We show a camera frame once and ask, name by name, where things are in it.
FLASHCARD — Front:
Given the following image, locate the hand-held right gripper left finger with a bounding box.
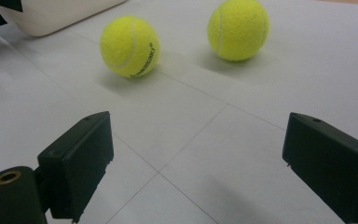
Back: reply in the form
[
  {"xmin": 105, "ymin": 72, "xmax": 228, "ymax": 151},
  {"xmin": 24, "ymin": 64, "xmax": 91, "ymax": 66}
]
[{"xmin": 37, "ymin": 110, "xmax": 115, "ymax": 224}]

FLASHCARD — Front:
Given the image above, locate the white plastic container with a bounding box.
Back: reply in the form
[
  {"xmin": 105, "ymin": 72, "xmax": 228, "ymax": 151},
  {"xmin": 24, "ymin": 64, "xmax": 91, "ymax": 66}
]
[{"xmin": 0, "ymin": 0, "xmax": 129, "ymax": 38}]

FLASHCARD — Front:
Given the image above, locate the yellow tennis ball with print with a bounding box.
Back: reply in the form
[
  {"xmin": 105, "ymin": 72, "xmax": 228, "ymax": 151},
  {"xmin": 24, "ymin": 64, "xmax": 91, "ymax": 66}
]
[{"xmin": 99, "ymin": 15, "xmax": 161, "ymax": 78}]

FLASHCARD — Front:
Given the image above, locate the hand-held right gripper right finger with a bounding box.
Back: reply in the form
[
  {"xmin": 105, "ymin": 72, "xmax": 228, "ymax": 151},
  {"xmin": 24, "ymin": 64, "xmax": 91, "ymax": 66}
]
[{"xmin": 282, "ymin": 112, "xmax": 358, "ymax": 224}]

